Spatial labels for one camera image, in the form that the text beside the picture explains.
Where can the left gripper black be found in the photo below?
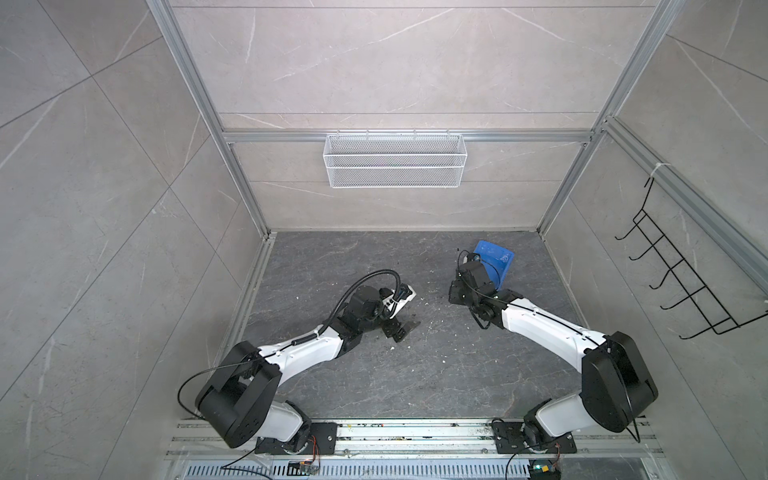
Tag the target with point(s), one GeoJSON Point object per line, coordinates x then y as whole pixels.
{"type": "Point", "coordinates": [394, 330]}

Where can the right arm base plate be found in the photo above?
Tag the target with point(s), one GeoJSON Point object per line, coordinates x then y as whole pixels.
{"type": "Point", "coordinates": [520, 437]}

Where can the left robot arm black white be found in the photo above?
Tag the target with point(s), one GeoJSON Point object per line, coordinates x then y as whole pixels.
{"type": "Point", "coordinates": [238, 400]}

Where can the black wire hook rack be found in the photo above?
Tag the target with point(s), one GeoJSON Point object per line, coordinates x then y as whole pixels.
{"type": "Point", "coordinates": [695, 291]}

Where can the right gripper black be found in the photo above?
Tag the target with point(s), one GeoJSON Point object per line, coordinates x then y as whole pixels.
{"type": "Point", "coordinates": [454, 292]}

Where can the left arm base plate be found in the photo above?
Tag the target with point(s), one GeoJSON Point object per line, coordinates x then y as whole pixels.
{"type": "Point", "coordinates": [320, 437]}

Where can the white wire mesh basket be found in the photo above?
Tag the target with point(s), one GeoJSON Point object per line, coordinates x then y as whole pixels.
{"type": "Point", "coordinates": [368, 161]}

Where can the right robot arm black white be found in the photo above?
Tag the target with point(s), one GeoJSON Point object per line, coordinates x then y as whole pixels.
{"type": "Point", "coordinates": [616, 384]}

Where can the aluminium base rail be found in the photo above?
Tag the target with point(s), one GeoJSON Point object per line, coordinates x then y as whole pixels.
{"type": "Point", "coordinates": [466, 437]}

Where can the blue plastic bin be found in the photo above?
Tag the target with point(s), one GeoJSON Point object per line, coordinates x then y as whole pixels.
{"type": "Point", "coordinates": [496, 259]}

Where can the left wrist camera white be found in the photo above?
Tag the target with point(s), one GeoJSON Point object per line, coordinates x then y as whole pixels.
{"type": "Point", "coordinates": [396, 301]}

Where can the green yellow connector box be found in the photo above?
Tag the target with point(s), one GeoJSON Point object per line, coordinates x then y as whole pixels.
{"type": "Point", "coordinates": [544, 470]}

